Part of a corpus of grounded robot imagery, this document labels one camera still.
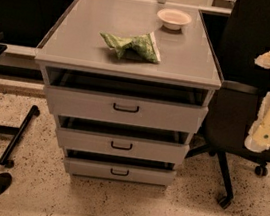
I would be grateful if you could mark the grey drawer cabinet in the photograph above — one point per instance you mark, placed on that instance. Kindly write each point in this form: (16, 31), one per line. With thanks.
(186, 57)

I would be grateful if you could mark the grey drawer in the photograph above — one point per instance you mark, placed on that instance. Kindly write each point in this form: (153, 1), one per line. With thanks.
(91, 164)
(119, 139)
(129, 101)

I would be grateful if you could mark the grey middle drawer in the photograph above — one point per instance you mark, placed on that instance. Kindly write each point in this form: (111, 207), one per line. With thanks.
(119, 139)

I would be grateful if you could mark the black table leg base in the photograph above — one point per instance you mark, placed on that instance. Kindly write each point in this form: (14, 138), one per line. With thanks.
(15, 133)

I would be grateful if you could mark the green chip bag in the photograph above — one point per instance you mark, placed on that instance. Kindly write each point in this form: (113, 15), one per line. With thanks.
(144, 45)

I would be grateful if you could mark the white bowl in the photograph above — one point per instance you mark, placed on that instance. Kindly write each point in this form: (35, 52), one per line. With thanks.
(174, 19)

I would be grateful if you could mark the grey bottom drawer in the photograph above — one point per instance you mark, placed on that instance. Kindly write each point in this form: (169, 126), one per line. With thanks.
(91, 164)

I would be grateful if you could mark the grey top drawer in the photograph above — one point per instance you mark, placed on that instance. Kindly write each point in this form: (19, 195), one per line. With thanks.
(129, 101)

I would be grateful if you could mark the black office chair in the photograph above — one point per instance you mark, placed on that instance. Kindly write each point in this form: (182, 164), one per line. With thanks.
(237, 40)

